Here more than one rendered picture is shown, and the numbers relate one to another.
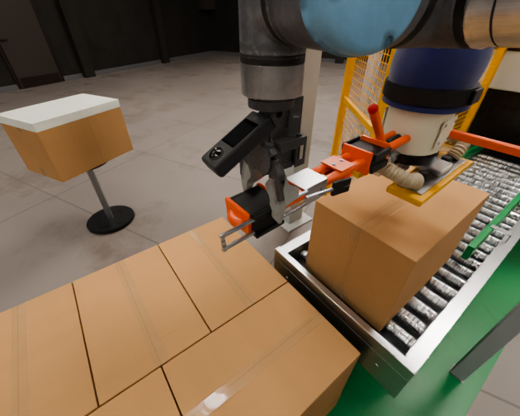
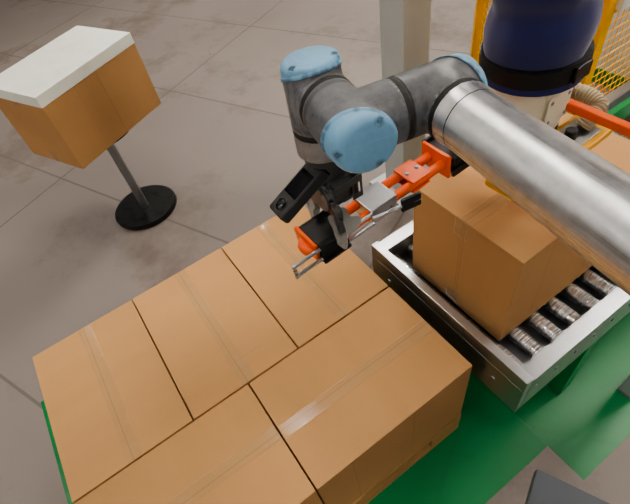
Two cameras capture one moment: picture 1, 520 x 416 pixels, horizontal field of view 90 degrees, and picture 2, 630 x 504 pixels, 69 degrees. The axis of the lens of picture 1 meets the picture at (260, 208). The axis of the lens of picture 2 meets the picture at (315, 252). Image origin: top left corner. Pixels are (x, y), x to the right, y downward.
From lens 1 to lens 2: 0.46 m
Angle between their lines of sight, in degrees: 15
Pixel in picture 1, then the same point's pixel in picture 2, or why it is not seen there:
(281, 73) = not seen: hidden behind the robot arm
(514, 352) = not seen: outside the picture
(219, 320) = (306, 335)
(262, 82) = (311, 152)
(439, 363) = (605, 379)
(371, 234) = (478, 230)
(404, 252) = (512, 251)
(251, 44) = (299, 129)
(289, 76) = not seen: hidden behind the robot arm
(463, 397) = (629, 417)
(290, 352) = (389, 366)
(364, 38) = (362, 168)
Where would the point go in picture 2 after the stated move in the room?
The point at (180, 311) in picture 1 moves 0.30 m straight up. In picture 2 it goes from (260, 327) to (237, 276)
